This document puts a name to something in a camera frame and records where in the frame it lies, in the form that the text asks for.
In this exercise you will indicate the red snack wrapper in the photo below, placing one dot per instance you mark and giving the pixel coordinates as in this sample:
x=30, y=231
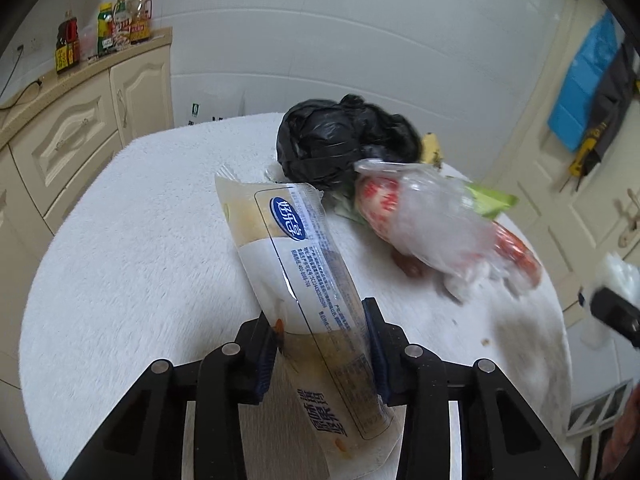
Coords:
x=515, y=250

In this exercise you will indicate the cream kitchen cabinet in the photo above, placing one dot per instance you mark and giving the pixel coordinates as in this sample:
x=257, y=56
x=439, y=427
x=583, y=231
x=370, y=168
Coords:
x=75, y=125

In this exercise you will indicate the green white wall sticker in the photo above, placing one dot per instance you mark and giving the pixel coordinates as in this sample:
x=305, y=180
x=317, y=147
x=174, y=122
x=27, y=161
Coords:
x=195, y=110

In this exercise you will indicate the green-label bottle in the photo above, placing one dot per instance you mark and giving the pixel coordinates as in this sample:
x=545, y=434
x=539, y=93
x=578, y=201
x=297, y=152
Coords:
x=106, y=30

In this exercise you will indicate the cooking oil bottle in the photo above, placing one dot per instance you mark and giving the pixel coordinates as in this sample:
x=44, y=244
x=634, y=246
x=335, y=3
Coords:
x=140, y=17
x=123, y=20

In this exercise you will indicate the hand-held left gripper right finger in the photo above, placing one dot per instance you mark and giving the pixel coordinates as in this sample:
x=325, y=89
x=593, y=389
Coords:
x=372, y=340

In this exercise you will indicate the blue cloth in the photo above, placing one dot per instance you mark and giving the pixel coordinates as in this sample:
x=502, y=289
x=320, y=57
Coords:
x=580, y=90

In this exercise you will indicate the dark grey jacket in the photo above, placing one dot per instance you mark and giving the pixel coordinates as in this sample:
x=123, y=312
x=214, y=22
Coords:
x=612, y=95

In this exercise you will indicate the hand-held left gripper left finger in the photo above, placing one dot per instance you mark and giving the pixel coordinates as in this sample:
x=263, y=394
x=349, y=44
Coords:
x=265, y=360

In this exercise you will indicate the yellow fruit peel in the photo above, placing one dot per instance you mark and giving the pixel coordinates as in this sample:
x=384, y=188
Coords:
x=431, y=150

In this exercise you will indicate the cream panel door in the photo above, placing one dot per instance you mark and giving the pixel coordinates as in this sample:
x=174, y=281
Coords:
x=540, y=170

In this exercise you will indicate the patterned glass door panel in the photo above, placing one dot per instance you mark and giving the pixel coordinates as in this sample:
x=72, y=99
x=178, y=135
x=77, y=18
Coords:
x=600, y=410

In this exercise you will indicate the clear red-printed plastic bag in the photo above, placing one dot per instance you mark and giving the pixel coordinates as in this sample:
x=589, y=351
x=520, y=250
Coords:
x=425, y=220

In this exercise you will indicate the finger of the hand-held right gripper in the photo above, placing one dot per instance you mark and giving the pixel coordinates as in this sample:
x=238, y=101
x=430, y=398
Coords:
x=615, y=310

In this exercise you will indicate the white fluffy table cover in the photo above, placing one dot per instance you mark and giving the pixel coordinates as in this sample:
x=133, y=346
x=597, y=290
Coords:
x=150, y=260

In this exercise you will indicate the black plastic bag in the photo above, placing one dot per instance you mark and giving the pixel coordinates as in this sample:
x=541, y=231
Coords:
x=325, y=140

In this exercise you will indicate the yellow tool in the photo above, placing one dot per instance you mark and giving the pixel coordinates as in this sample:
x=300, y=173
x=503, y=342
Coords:
x=585, y=152

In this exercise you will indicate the clear plastic bread wrapper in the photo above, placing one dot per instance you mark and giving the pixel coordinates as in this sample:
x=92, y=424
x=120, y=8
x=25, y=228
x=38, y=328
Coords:
x=300, y=260

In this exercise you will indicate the person's right forearm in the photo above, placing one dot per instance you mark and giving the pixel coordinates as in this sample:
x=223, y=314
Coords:
x=627, y=440

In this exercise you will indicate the dark sauce bottle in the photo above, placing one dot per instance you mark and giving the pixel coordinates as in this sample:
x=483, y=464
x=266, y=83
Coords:
x=67, y=45

